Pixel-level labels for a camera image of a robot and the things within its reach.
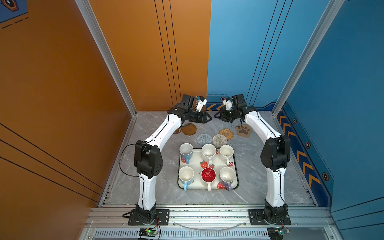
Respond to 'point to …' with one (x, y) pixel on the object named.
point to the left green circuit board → (147, 232)
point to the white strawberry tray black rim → (197, 163)
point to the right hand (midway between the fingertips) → (215, 116)
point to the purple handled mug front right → (227, 175)
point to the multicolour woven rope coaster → (219, 140)
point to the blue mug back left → (186, 150)
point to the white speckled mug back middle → (208, 151)
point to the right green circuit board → (277, 233)
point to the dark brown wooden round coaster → (178, 130)
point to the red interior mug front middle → (208, 175)
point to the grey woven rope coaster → (204, 139)
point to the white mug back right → (226, 152)
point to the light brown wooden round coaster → (189, 130)
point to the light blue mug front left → (186, 175)
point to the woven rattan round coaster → (227, 133)
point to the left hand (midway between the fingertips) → (210, 117)
